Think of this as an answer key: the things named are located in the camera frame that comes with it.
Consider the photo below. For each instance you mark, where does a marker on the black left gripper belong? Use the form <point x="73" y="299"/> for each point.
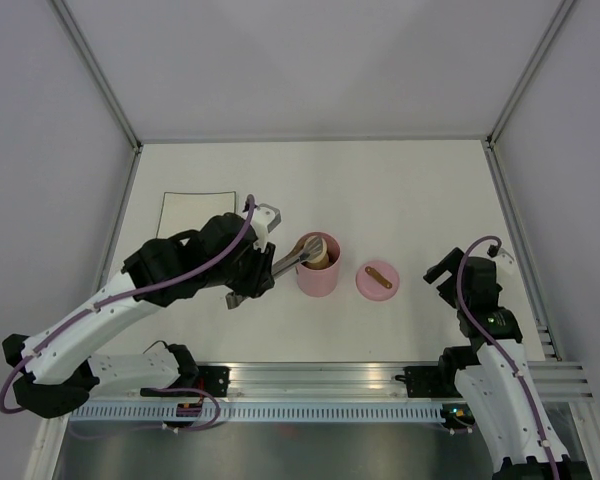
<point x="261" y="279"/>

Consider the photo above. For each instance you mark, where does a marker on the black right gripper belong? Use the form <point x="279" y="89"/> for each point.
<point x="449" y="263"/>

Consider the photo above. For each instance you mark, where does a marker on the beige round bun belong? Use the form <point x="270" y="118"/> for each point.
<point x="319" y="260"/>

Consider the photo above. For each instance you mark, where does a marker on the pink round lid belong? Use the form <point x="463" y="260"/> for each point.
<point x="377" y="280"/>

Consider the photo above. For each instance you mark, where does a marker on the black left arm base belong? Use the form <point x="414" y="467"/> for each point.
<point x="212" y="379"/>

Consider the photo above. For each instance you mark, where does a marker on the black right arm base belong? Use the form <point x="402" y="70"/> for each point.
<point x="427" y="382"/>

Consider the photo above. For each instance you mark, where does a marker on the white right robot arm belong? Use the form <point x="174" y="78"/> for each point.
<point x="492" y="374"/>

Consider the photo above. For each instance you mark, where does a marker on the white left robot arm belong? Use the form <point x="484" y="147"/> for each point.
<point x="58" y="370"/>

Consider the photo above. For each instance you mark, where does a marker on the pink cylindrical lunch container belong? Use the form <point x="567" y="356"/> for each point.
<point x="322" y="282"/>

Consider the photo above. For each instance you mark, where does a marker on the white square plate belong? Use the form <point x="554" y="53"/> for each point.
<point x="186" y="211"/>

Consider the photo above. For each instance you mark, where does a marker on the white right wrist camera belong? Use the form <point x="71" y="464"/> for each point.
<point x="505" y="262"/>

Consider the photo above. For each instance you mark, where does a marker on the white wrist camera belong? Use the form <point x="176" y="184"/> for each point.
<point x="265" y="219"/>
<point x="505" y="262"/>

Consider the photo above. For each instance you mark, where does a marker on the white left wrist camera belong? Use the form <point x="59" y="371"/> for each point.
<point x="265" y="219"/>

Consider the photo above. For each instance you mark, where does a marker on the aluminium rail beam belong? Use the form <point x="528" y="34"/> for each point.
<point x="375" y="381"/>

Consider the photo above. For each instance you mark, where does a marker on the white slotted cable duct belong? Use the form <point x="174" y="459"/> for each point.
<point x="409" y="412"/>

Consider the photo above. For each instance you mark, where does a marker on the left aluminium frame post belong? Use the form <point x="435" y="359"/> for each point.
<point x="80" y="43"/>

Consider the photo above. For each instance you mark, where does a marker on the aluminium frame post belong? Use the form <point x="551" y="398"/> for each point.
<point x="533" y="65"/>
<point x="80" y="43"/>

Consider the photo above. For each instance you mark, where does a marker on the right aluminium frame post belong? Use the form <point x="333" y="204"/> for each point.
<point x="533" y="65"/>

